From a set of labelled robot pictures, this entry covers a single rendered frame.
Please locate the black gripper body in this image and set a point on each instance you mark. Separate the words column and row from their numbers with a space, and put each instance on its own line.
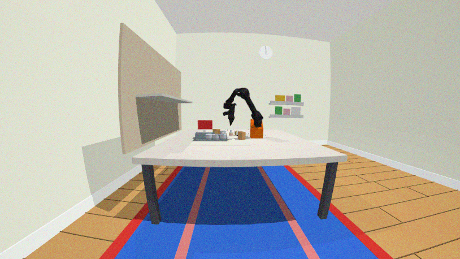
column 231, row 114

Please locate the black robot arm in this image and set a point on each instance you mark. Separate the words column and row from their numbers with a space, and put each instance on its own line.
column 244, row 94

